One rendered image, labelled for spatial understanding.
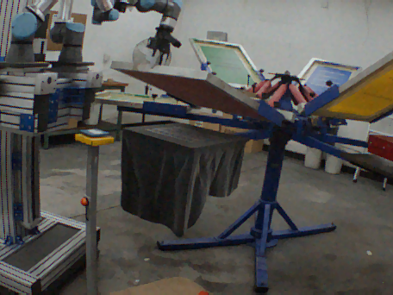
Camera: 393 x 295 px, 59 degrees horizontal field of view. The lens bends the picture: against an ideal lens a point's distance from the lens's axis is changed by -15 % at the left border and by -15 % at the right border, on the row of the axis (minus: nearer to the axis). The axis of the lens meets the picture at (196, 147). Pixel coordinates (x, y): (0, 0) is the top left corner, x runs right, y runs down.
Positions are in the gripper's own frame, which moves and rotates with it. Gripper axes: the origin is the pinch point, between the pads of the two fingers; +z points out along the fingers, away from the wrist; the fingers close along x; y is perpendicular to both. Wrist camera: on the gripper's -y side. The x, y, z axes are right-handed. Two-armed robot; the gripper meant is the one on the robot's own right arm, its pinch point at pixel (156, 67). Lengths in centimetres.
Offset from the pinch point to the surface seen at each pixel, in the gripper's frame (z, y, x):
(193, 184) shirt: 45, -21, -23
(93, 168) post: 50, 10, 10
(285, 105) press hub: -19, -5, -134
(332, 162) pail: -12, 34, -446
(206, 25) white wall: -201, 320, -430
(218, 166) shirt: 34, -21, -40
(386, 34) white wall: -223, -21, -423
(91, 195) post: 62, 10, 7
